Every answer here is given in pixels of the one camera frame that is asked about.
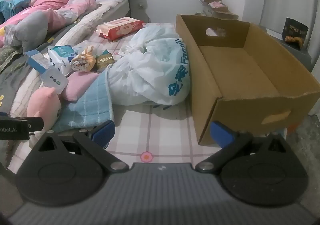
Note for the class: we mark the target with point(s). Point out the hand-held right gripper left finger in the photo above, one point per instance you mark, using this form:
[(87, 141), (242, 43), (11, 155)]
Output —
[(103, 132)]

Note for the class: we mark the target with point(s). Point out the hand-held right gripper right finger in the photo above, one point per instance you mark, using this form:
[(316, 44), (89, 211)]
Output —
[(222, 134)]

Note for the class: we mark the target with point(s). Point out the gold tissue packet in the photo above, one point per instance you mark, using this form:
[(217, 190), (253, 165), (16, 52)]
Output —
[(105, 61)]

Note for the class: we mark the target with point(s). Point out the large cardboard box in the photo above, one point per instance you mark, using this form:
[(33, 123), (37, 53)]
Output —
[(237, 65)]

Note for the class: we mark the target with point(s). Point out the orange striped knotted towel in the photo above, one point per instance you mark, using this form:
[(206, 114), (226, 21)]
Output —
[(82, 63)]

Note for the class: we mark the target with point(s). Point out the blue and white tissue pack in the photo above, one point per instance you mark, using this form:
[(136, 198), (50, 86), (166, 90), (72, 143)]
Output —
[(61, 58)]

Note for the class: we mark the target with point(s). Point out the light blue towel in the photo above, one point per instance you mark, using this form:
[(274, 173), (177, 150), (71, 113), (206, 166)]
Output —
[(85, 107)]

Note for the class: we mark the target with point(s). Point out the pink plush toy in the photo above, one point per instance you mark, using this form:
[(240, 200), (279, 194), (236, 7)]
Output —
[(43, 107)]

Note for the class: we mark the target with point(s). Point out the grey sheet yellow prints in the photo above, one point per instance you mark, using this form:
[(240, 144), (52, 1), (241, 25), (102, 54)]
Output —
[(12, 82)]

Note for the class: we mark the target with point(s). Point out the pink plaid mat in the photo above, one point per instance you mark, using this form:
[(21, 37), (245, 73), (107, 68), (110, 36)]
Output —
[(155, 125)]

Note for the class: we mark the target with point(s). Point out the pink cushion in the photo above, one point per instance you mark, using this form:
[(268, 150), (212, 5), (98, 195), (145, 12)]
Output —
[(77, 85)]

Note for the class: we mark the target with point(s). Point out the white container green label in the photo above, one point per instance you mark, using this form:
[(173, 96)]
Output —
[(53, 80)]

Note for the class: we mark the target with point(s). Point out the green patterned blanket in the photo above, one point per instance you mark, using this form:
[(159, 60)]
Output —
[(10, 60)]

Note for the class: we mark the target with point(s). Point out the blue and white carton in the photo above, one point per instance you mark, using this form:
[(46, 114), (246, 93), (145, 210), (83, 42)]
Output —
[(37, 61)]

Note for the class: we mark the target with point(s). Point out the white plastic shopping bag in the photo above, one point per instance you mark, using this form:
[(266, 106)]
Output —
[(155, 70)]

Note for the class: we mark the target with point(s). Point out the grey plush pillow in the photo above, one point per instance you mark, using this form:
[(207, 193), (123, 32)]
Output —
[(32, 25)]

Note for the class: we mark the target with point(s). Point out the red wet wipes pack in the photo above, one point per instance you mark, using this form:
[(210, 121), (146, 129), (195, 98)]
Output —
[(120, 27)]

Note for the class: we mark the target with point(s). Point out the dark grey side table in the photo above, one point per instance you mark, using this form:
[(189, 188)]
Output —
[(297, 57)]

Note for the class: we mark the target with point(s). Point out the small open cardboard box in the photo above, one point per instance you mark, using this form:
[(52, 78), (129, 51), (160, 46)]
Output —
[(220, 12)]

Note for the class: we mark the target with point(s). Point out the black snack bag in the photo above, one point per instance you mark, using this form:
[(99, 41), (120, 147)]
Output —
[(295, 32)]

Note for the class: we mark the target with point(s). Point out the grey bedside cabinet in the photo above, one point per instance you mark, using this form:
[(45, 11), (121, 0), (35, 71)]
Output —
[(138, 10)]

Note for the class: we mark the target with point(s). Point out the blue cloth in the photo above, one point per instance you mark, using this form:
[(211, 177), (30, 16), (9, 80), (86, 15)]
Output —
[(17, 0)]

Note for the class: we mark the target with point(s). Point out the pink packet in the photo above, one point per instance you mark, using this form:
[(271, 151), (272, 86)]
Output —
[(216, 4)]

